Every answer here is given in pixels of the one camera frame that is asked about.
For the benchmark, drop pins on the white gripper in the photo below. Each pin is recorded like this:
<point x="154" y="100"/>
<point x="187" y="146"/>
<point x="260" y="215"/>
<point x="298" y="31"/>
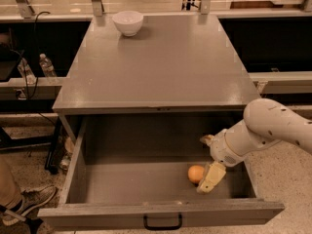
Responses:
<point x="221" y="149"/>

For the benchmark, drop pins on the orange fruit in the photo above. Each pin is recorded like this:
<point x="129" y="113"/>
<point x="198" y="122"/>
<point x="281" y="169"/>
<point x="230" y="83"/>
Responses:
<point x="195" y="173"/>

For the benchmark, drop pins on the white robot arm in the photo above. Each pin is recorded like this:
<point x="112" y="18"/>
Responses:
<point x="265" y="122"/>

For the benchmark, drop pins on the grey open top drawer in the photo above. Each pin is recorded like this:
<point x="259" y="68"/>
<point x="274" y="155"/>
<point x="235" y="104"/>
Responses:
<point x="126" y="166"/>

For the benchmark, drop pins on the grey cabinet counter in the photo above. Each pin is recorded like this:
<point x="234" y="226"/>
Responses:
<point x="174" y="62"/>

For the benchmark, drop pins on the white ceramic bowl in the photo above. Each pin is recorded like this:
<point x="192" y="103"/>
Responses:
<point x="128" y="23"/>

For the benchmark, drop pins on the grey sneaker shoe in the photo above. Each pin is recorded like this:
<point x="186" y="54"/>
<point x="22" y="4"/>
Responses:
<point x="28" y="200"/>

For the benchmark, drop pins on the clear plastic water bottle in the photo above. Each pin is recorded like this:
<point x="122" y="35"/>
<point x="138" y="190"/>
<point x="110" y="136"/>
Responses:
<point x="47" y="66"/>

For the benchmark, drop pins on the tan trouser leg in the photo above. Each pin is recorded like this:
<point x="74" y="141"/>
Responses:
<point x="10" y="196"/>

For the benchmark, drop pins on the black drawer handle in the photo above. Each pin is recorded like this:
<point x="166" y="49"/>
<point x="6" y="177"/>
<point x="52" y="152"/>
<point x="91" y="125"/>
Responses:
<point x="162" y="223"/>

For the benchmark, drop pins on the middle metal post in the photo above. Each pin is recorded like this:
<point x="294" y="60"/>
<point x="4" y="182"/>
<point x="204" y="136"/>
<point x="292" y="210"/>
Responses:
<point x="96" y="0"/>

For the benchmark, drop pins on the left metal post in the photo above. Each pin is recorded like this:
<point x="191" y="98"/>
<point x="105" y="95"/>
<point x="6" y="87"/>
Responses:
<point x="25" y="9"/>

